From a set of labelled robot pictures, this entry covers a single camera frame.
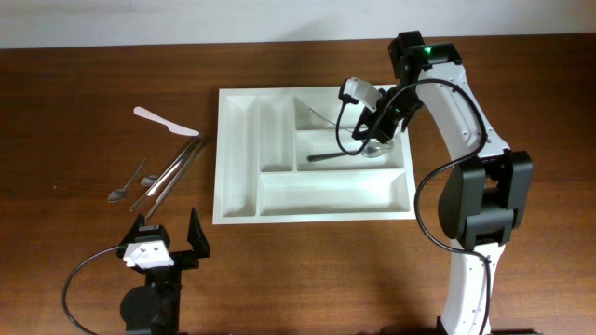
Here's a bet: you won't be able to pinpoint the small steel teaspoon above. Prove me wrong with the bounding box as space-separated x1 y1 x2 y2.
107 157 147 203
141 175 158 187

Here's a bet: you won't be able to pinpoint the black right camera cable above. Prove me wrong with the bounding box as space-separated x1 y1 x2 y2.
334 77 493 335

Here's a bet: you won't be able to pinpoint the large steel spoon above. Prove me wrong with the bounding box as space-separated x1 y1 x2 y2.
306 141 393 163
309 108 353 134

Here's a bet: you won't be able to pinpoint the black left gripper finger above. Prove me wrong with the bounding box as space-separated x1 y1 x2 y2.
120 214 145 246
187 208 210 258

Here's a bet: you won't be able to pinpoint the black left camera cable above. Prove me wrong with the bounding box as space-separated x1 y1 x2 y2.
61 245 123 335

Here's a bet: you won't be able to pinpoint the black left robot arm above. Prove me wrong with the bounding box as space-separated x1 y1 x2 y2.
116 215 199 335

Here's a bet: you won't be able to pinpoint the pink plastic knife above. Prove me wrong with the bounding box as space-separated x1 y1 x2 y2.
133 106 200 137

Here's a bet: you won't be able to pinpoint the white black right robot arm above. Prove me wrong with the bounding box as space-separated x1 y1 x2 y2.
213 31 533 334

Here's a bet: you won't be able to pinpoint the steel kitchen tongs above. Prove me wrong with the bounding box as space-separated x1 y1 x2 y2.
130 136 206 221

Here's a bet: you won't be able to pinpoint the white plastic cutlery tray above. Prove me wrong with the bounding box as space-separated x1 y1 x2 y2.
213 87 415 224

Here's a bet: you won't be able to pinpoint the black camera cable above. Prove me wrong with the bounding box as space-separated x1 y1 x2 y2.
61 245 123 335
334 77 493 335

